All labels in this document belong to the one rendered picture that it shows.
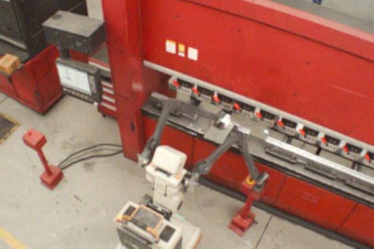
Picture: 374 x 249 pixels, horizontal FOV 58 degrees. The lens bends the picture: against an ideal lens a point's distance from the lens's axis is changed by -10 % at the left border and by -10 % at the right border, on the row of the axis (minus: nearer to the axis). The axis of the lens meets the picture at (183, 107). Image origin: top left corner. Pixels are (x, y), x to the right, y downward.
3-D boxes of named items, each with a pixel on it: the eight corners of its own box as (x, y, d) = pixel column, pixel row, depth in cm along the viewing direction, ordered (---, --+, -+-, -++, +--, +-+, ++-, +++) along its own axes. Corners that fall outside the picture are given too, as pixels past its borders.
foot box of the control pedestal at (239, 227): (226, 227, 372) (228, 221, 363) (240, 211, 385) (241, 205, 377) (242, 237, 363) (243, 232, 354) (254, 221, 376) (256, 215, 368)
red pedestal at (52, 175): (39, 183, 402) (17, 138, 343) (53, 169, 418) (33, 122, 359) (51, 191, 396) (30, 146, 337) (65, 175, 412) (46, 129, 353)
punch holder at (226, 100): (215, 105, 331) (216, 92, 320) (219, 100, 337) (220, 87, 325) (230, 111, 327) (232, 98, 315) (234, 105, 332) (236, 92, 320)
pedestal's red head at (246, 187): (239, 189, 329) (242, 179, 316) (249, 179, 337) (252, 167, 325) (257, 201, 320) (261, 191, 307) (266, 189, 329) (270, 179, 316)
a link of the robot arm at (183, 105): (170, 103, 298) (177, 106, 289) (172, 97, 298) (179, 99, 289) (210, 119, 322) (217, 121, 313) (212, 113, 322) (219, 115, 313)
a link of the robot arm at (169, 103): (163, 93, 293) (170, 95, 285) (177, 99, 301) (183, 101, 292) (145, 147, 293) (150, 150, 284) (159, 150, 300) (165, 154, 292)
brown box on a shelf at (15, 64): (-8, 69, 395) (-11, 61, 386) (9, 57, 411) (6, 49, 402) (8, 77, 385) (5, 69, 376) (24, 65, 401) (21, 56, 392)
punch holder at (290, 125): (277, 130, 312) (281, 117, 300) (280, 123, 317) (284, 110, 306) (293, 136, 307) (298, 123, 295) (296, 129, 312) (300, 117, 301)
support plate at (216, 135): (204, 137, 330) (204, 136, 329) (216, 118, 346) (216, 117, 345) (222, 145, 324) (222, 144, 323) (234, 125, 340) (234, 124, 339)
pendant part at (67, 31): (60, 97, 347) (41, 24, 286) (74, 81, 363) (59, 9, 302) (101, 113, 333) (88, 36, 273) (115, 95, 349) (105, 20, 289)
